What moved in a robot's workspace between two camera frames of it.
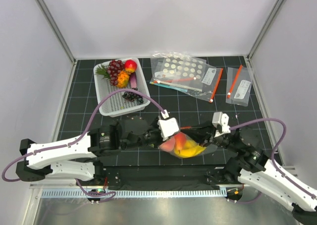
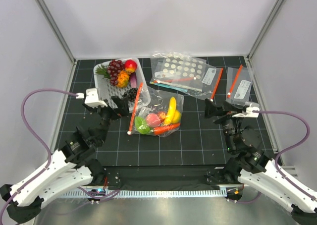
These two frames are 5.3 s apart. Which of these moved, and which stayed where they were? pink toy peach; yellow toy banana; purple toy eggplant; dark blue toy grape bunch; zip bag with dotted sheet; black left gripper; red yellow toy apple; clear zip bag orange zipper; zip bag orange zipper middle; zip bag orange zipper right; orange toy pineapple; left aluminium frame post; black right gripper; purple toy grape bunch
Moved: black left gripper; yellow toy banana; pink toy peach; black right gripper; clear zip bag orange zipper
Stayed: purple toy grape bunch; zip bag orange zipper right; red yellow toy apple; dark blue toy grape bunch; zip bag orange zipper middle; zip bag with dotted sheet; purple toy eggplant; left aluminium frame post; orange toy pineapple
